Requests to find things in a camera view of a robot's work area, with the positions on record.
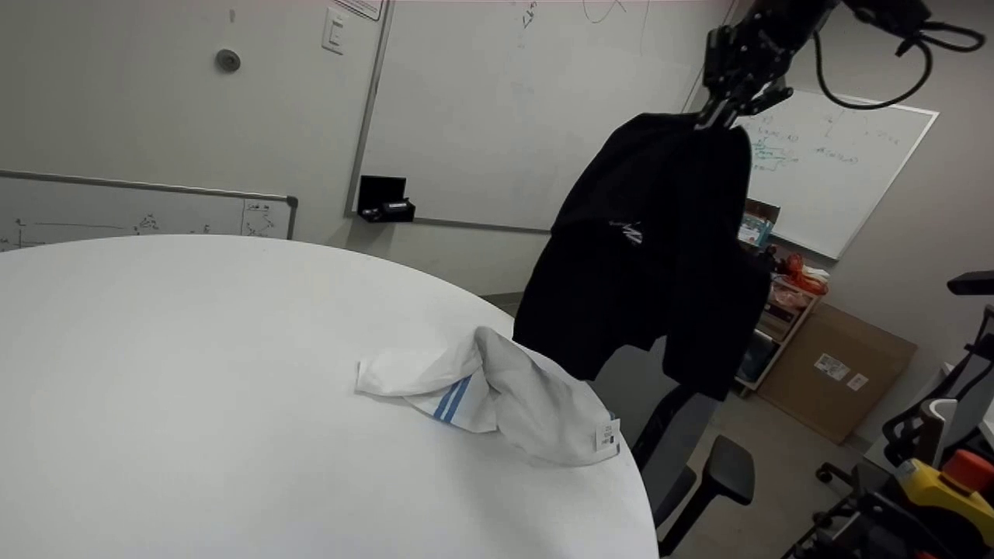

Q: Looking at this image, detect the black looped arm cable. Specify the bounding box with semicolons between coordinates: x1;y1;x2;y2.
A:
810;0;989;111

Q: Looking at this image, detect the black eraser holder box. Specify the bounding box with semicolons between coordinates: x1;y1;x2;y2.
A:
353;172;419;227

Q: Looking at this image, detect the brown cardboard box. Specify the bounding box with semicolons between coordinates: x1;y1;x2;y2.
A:
756;298;919;448

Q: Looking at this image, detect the yellow emergency stop box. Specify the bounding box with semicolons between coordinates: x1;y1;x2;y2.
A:
895;448;994;525

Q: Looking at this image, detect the large wall whiteboard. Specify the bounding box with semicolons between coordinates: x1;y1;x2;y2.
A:
346;0;753;237

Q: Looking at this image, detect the grey office chair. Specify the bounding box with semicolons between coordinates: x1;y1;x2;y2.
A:
592;339;757;559

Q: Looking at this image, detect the small framed whiteboard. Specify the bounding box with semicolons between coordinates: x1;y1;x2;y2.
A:
737;87;942;265

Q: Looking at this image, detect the black t-shirt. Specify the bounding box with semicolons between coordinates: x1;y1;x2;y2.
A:
509;109;777;403

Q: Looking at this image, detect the white round pedestal table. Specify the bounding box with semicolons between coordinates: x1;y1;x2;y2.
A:
0;232;662;559

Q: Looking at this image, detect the shelf with colourful items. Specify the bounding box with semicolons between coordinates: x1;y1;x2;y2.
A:
731;198;833;393

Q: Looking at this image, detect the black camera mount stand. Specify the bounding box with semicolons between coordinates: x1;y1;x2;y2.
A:
946;267;994;361

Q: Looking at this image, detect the low whiteboard with rail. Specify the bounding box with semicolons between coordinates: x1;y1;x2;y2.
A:
0;167;303;251

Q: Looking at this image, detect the white wall paper sheet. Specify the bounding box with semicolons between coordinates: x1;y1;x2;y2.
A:
318;4;350;59

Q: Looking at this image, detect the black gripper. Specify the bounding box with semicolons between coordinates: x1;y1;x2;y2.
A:
692;13;803;135

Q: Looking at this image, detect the white towel with blue stripes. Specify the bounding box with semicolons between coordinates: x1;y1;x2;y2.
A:
353;324;628;470

